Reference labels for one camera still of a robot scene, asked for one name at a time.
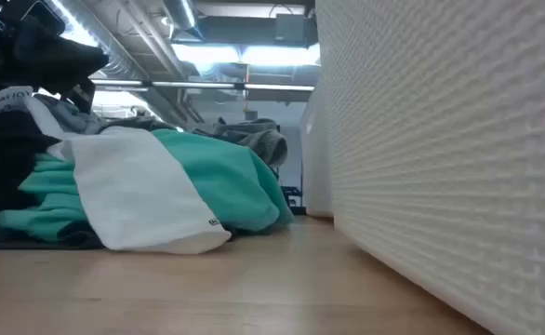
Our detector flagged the grey purple-toed sock pair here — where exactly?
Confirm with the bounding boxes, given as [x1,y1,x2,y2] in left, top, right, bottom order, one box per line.
[33,92,109,137]

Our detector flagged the black pants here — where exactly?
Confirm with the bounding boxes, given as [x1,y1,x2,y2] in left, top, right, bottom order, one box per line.
[0,16,111,236]

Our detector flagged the white t-shirt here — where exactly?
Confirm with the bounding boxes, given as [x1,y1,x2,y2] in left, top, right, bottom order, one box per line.
[23,95,233,256]

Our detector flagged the turquoise sweatshirt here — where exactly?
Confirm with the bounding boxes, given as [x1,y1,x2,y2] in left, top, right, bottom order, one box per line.
[0,128,297,244]

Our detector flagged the grey sweatshirt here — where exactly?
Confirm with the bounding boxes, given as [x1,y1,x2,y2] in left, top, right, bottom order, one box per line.
[98,115,288,169]

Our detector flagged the short silver duct elbow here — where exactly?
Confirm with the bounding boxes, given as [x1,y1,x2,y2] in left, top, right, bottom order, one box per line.
[163,0,204,41]

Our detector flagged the bright ceiling light panel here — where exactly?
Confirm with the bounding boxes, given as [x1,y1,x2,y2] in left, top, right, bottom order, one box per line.
[172,42,321,66]

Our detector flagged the grey ceiling box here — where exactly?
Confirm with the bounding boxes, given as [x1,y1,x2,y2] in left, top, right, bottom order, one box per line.
[273,12,307,44]

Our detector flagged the white woven plastic basket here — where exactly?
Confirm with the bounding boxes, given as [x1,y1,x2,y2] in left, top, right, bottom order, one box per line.
[313,0,545,335]

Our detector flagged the long silver corrugated duct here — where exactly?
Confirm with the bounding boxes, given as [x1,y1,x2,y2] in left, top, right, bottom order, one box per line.
[51,0,199,131]

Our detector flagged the horizontal metal ceiling rail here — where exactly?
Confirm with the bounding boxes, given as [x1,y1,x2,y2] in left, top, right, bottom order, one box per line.
[89,78,315,93]

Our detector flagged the hanging grey box yellow cord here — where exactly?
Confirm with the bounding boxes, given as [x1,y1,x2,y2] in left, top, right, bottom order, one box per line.
[242,62,259,123]

